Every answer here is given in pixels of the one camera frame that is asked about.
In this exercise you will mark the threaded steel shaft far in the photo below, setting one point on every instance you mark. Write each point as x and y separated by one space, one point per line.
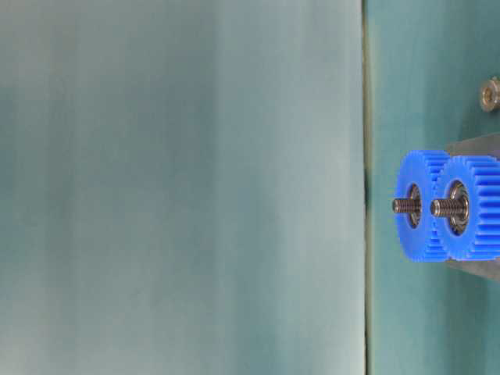
405 205

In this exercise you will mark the threaded steel shaft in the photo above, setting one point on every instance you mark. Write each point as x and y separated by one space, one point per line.
405 205
447 207

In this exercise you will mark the threaded steel shaft near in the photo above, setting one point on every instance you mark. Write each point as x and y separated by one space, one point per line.
447 207

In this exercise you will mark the blue plastic gear far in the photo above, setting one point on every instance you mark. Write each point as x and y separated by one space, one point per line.
417 233

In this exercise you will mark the blue plastic gear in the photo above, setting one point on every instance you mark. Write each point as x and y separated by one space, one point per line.
417 233
474 179

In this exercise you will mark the blue plastic gear near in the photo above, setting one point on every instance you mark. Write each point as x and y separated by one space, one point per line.
474 179

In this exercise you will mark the grey metal base block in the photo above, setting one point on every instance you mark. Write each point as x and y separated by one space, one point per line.
484 145

